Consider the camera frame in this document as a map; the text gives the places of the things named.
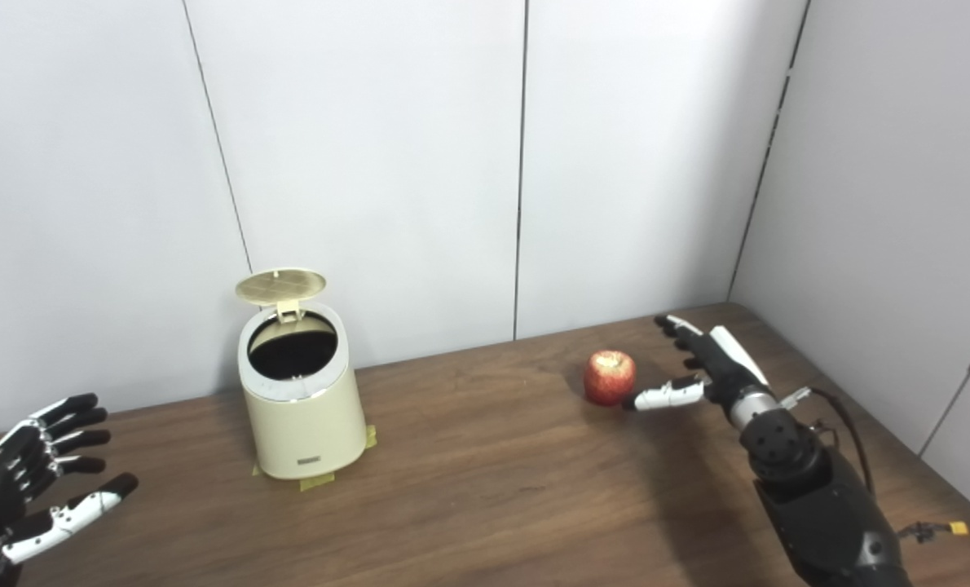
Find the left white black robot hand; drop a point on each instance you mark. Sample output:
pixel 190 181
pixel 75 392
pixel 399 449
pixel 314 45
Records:
pixel 4 489

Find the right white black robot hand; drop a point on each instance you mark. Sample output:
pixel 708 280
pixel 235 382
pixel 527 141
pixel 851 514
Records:
pixel 725 367

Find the red apple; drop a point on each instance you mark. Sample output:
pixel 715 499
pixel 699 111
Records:
pixel 609 379

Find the round cream bin lid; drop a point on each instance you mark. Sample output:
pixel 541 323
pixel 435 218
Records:
pixel 281 285

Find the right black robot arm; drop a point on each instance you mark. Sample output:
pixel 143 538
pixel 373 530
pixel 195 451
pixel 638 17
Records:
pixel 819 505

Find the cream-colored bin body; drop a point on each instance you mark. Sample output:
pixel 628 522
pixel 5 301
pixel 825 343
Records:
pixel 306 424

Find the wide yellow tape piece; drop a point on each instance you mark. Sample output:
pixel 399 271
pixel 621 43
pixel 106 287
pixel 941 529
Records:
pixel 317 482

